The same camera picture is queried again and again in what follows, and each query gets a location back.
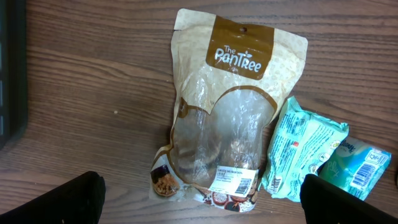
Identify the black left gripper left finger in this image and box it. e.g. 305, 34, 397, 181
1, 171, 106, 224

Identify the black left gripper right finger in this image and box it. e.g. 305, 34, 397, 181
300, 174, 397, 224

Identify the green white tissue pack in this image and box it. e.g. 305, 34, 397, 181
318, 137, 392, 200

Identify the teal tissue packet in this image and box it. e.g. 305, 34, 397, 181
261, 96, 349, 202

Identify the brown snack bag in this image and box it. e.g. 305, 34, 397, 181
149, 9, 308, 213

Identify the dark grey mesh plastic basket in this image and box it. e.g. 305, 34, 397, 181
1, 0, 28, 147

